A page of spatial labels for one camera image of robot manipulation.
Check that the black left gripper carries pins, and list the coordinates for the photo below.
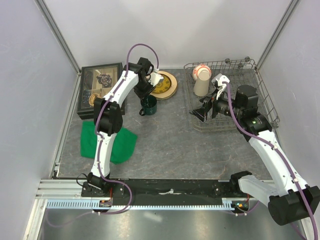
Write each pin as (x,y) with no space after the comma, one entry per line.
(142,95)

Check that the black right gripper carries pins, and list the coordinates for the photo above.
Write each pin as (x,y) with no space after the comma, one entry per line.
(210,101)

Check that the dark green mug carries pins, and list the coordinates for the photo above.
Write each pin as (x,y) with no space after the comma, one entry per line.
(148,106)

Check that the cream bird plate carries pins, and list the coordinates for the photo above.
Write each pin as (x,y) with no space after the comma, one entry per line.
(171,77)

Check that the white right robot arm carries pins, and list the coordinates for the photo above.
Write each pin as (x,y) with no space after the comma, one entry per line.
(291,198)

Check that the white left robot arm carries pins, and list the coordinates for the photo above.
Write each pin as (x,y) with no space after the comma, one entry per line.
(108,119)

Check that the beige tall cup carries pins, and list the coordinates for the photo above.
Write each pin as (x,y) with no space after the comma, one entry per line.
(201,86)

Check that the white red patterned bowl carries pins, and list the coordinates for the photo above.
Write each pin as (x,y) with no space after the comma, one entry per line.
(199,69)

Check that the black framed wooden box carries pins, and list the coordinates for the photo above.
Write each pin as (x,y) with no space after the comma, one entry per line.
(96,81)

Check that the green cloth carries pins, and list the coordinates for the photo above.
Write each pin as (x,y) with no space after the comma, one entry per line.
(123,146)

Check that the grey wire dish rack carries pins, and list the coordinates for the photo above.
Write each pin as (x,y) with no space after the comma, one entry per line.
(251,102)

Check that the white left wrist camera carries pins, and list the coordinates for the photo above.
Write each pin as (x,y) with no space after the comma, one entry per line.
(155,78)

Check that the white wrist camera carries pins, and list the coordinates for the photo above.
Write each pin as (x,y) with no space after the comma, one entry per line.
(220,81)
(155,78)

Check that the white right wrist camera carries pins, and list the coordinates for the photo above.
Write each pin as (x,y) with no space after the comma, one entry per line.
(220,81)

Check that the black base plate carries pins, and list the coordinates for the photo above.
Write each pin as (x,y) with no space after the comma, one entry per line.
(136,191)

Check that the white slotted cable duct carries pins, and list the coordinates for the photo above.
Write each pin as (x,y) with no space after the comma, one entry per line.
(95,204)

